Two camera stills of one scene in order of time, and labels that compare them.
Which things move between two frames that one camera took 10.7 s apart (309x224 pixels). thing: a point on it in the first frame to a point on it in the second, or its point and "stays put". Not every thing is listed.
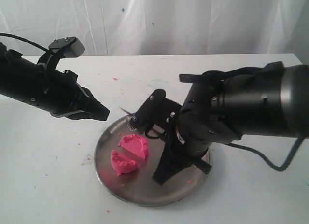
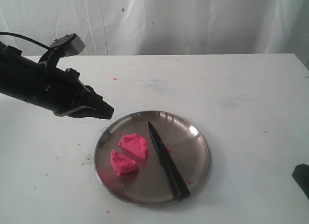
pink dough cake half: x=136 y=144 stays put
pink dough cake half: x=120 y=163 stays put
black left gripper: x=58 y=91 stays put
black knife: x=199 y=162 to x=179 y=187
